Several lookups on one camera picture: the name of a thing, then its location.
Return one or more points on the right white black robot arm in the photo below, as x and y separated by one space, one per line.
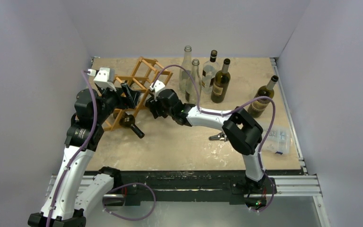
244 133

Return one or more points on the clear plastic parts box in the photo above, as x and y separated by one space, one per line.
278 140

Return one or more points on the dark labelled wine bottle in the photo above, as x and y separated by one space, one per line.
143 98

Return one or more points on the black pruning shears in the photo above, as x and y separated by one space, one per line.
220 136

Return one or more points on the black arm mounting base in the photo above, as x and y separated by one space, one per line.
189 186

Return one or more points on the tall clear bottle back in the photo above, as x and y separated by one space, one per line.
186 64

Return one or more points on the dark bottle in lower rack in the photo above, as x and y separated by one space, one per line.
128 121

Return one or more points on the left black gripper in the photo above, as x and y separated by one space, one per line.
129 101

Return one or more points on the green wine bottle far right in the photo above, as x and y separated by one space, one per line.
257 107

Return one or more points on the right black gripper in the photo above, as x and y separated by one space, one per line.
156 107

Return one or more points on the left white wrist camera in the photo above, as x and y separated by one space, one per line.
103 78

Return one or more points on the wooden wine rack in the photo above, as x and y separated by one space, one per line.
140 78

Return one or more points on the olive green wine bottle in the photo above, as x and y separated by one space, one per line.
221 82

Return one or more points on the clear bottle front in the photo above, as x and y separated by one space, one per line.
193 84

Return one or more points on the clear liquor bottle black cap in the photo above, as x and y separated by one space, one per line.
210 68

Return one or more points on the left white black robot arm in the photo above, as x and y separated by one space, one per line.
65 206

